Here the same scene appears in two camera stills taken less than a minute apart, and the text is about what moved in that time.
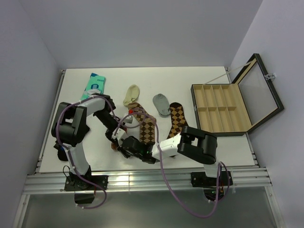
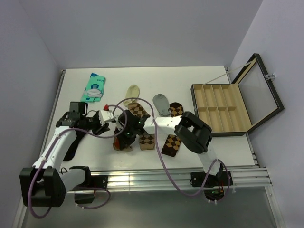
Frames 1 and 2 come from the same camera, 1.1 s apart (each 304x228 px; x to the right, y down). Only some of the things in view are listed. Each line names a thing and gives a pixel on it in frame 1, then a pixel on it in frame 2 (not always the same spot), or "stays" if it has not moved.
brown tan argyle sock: x=146 y=121 stays
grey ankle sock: x=161 y=103 stays
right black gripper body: x=127 y=154 → x=128 y=136
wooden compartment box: x=235 y=109 stays
